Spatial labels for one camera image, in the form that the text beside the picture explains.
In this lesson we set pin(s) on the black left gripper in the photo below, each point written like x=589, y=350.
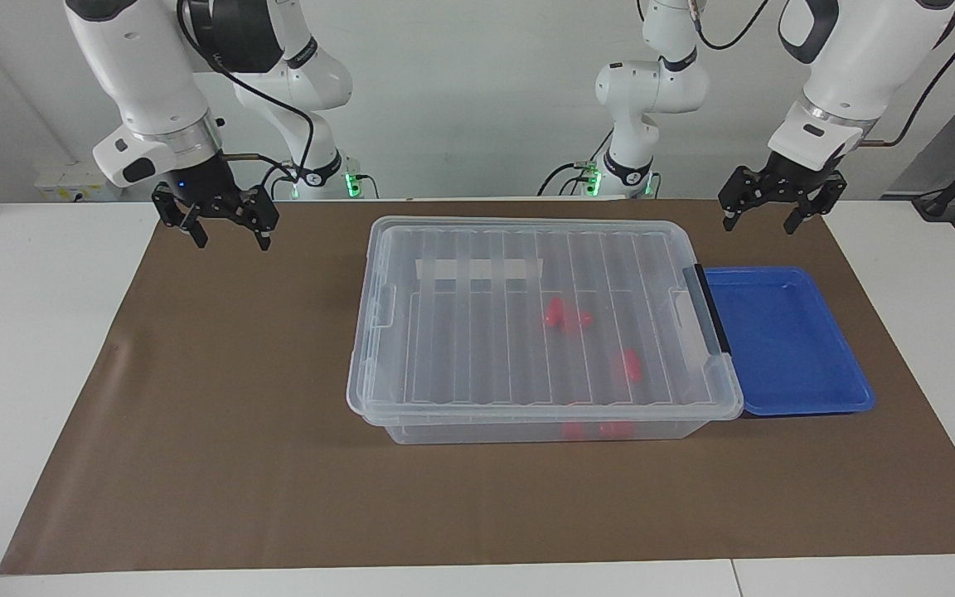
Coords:
x=784, y=184

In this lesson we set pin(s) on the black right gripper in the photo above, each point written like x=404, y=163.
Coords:
x=208, y=195

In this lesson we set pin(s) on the red block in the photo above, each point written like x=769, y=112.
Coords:
x=617, y=429
x=581, y=320
x=574, y=429
x=628, y=365

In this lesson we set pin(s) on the clear plastic box lid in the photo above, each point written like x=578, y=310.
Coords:
x=486, y=365

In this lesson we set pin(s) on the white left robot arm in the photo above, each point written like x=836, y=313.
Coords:
x=859, y=58

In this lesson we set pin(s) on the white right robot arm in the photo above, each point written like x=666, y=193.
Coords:
x=146, y=75

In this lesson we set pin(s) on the black box latch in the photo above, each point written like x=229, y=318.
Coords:
x=714, y=315

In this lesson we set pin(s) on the blue plastic tray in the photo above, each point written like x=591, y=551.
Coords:
x=784, y=348

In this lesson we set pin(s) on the clear plastic storage box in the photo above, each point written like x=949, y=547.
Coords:
x=477, y=433

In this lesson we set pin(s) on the white power strip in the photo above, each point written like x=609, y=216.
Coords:
x=71, y=184

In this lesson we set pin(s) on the brown table mat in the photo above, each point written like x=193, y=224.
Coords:
x=237, y=464

